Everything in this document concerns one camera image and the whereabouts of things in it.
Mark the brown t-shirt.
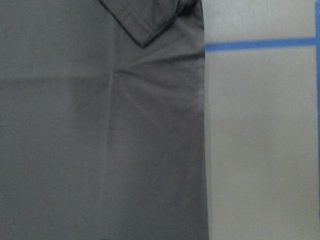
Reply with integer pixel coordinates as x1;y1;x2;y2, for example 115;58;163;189
0;0;209;240

